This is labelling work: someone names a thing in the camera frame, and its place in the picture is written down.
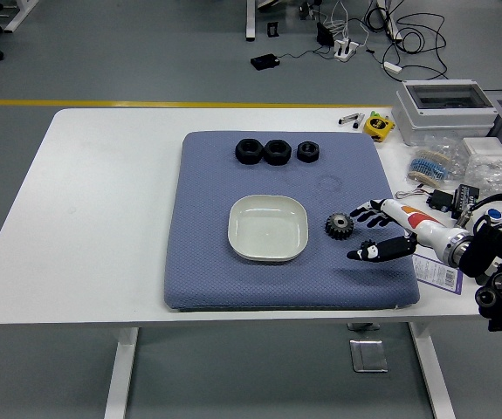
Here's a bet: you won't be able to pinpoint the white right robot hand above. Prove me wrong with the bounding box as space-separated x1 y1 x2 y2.
346 197 453 263

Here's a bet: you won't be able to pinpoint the large dark metal gear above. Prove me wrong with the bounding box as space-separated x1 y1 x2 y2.
323 212 355 241

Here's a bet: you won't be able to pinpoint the small white box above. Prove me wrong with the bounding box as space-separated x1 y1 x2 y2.
462 136 502 162

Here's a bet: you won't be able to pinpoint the small black hex nut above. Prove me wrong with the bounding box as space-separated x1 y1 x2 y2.
296 141 320 163

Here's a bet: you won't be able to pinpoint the large black hex nut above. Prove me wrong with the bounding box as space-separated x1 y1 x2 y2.
263 139 292 167
234 138 264 166

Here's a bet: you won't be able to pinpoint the flat black box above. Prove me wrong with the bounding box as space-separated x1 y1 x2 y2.
250 52 281 72

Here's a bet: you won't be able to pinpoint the purple-edged label card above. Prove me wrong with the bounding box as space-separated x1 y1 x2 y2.
410 253 465 294

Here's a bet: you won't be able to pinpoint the black electronic module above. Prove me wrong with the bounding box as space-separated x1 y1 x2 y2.
450 182 481 219

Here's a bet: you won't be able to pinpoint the blue resistor tape bundle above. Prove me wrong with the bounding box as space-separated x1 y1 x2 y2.
407 148 457 183

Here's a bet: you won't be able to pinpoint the clear plastic bag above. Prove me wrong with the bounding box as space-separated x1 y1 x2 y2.
464 155 502 202
420 133 465 154

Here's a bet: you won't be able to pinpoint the yellow tape measure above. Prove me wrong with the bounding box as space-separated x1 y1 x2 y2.
362 111 395 143

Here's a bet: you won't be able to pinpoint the metal floor plate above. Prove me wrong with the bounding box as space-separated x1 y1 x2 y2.
348 339 389 374

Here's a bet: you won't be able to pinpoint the white square dish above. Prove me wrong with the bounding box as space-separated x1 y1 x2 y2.
226 194 310 263

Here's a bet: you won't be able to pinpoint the blue-grey quilted mat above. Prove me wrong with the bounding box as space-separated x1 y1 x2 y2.
162 130 421 312

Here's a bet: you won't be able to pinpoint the white power strip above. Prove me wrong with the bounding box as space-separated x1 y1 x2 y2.
333 38 361 62

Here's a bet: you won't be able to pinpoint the black power adapter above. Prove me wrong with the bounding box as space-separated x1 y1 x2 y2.
315 21 334 47

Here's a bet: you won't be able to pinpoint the white desk leg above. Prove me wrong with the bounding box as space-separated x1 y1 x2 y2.
3 0 42 34
244 0 258 43

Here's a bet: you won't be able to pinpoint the white table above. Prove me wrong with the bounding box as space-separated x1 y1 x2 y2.
0 106 502 419

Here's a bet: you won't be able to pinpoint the black servo with wires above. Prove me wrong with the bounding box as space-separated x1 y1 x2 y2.
395 185 457 214

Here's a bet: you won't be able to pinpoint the grey enclosure with clear lid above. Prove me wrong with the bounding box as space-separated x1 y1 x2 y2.
392 79 500 146

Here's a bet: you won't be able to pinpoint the black cable tangle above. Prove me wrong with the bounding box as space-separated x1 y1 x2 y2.
361 0 450 82

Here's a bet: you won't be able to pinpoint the white cables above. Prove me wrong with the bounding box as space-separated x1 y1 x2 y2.
322 0 369 47

